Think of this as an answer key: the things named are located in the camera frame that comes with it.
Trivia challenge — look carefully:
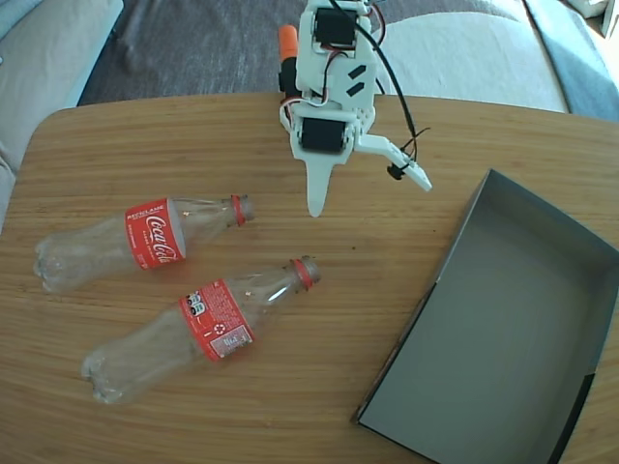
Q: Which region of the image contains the clear bottle red printed label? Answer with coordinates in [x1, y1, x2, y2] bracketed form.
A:
[79, 258, 323, 406]

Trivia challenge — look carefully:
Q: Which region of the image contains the grey cardboard box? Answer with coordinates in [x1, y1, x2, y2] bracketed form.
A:
[356, 167, 619, 464]

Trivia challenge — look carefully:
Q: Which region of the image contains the orange black clamp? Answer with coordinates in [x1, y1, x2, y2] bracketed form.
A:
[278, 23, 302, 105]

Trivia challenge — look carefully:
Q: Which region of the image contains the white cushioned seat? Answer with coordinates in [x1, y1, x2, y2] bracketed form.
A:
[374, 10, 570, 115]

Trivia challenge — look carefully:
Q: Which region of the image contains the blue grey blanket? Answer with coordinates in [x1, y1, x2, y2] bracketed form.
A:
[524, 0, 619, 122]

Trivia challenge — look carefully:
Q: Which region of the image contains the light grey sofa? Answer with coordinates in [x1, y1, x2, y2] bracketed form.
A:
[0, 0, 125, 233]

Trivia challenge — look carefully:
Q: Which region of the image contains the flat white camera plate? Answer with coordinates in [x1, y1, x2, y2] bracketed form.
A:
[355, 133, 433, 193]

